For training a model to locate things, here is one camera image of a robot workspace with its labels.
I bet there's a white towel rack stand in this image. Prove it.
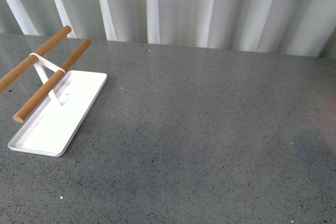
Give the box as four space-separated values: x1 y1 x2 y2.
8 55 107 157

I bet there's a white pleated curtain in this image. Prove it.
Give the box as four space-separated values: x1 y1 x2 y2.
1 0 335 58

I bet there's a wooden rack rod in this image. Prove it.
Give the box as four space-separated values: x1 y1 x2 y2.
13 38 91 123
1 25 72 93

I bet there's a near wooden rack rod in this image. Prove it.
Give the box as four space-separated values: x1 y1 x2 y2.
13 38 91 123

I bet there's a far wooden rack rod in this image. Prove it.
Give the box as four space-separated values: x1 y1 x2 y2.
1 25 72 93

